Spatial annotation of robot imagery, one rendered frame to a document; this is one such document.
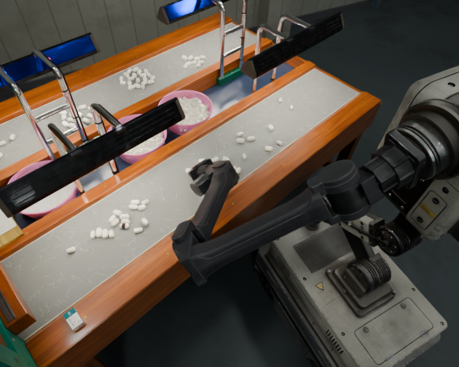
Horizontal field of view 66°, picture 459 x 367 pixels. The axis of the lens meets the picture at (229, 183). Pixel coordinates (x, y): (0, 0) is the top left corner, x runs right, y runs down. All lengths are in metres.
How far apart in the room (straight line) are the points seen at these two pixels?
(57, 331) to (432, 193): 1.08
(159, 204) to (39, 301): 0.51
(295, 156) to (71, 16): 2.24
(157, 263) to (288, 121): 0.93
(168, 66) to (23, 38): 1.47
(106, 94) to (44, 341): 1.19
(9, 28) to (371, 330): 3.00
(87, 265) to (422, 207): 1.03
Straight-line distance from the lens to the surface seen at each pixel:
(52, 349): 1.23
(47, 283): 1.34
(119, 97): 1.90
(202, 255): 0.76
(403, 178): 0.74
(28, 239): 1.43
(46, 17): 3.21
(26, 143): 1.79
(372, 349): 1.55
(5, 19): 3.19
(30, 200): 1.12
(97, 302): 1.23
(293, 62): 2.24
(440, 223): 0.93
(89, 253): 1.34
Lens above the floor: 1.87
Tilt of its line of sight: 51 degrees down
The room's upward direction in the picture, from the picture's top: 3 degrees clockwise
